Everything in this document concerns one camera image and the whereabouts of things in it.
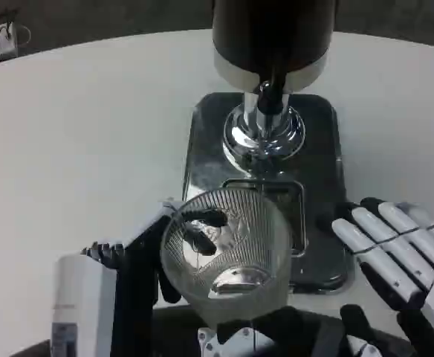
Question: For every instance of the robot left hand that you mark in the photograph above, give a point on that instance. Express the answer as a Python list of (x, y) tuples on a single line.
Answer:
[(135, 267)]

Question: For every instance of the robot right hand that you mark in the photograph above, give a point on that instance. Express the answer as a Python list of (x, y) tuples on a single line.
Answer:
[(406, 249)]

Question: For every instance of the clear ribbed glass cup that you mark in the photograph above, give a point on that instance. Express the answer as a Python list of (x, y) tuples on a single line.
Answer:
[(246, 241)]

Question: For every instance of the drip tray grid insert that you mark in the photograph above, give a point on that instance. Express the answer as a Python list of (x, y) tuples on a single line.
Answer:
[(295, 208)]

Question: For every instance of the steel drip tray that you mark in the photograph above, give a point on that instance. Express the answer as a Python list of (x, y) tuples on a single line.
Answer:
[(321, 156)]

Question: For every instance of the black dispenser tap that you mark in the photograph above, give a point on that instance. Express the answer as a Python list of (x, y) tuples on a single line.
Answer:
[(271, 98)]

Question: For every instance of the dark drink dispenser chrome base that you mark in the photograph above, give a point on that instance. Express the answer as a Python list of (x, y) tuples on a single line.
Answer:
[(269, 33)]

